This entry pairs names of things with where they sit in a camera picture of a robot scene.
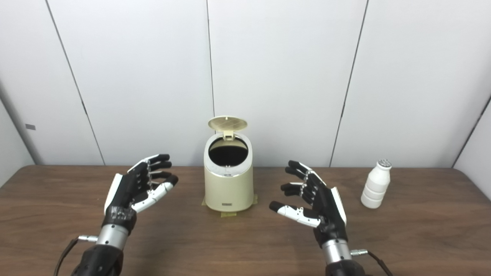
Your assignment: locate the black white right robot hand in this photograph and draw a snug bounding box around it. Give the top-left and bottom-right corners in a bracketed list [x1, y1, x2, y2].
[269, 160, 348, 248]

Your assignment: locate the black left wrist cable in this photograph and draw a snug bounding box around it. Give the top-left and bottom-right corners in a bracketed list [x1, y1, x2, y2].
[54, 235, 98, 276]

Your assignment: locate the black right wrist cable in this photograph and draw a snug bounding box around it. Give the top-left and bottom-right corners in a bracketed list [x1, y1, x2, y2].
[350, 249, 394, 276]

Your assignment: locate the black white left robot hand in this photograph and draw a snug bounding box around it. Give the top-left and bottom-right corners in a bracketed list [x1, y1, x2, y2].
[103, 154, 179, 234]

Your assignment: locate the cream-colored round bin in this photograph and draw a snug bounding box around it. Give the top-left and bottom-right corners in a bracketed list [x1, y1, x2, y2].
[203, 130, 254, 212]

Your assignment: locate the small white plastic bottle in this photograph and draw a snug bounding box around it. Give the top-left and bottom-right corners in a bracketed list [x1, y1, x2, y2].
[361, 159, 392, 209]

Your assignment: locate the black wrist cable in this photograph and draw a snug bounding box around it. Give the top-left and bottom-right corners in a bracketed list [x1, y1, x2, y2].
[54, 235, 98, 276]
[350, 249, 394, 276]

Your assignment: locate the cream round bin lid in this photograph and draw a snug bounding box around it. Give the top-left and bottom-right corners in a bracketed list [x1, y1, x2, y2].
[208, 116, 248, 140]

